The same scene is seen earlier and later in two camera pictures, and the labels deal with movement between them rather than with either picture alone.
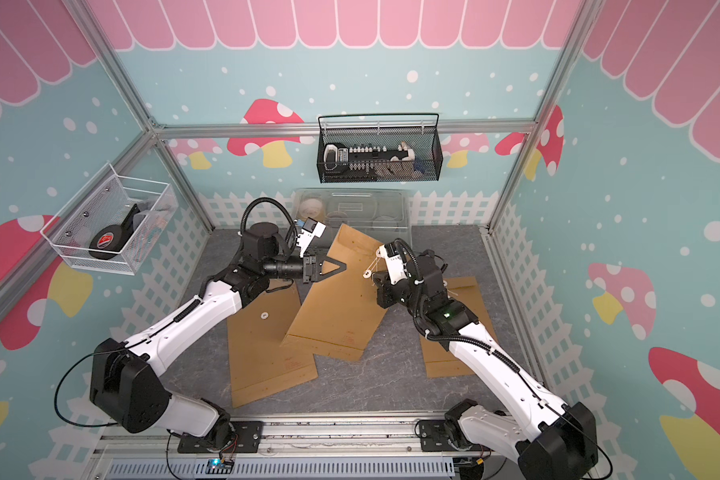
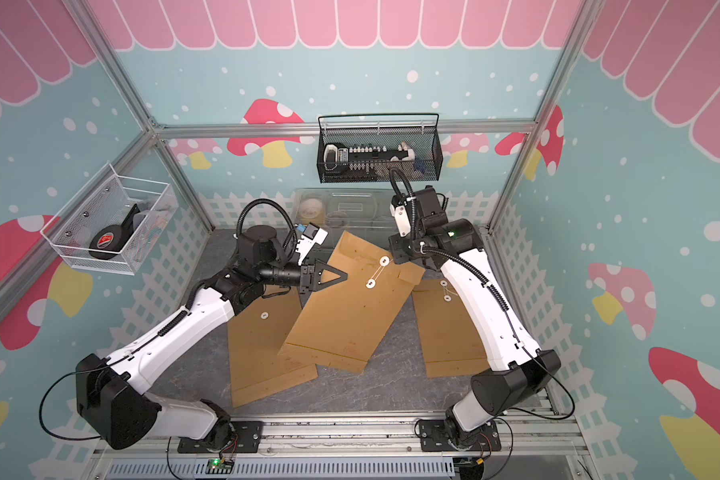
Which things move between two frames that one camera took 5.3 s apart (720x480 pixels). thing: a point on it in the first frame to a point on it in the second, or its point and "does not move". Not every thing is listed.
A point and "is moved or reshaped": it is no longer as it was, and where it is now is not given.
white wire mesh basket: (114, 226) does not move
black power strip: (356, 162) does not move
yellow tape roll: (311, 207) does not move
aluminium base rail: (149, 448) does not move
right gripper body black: (399, 293) to (405, 248)
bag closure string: (368, 272) is moved or reshaped
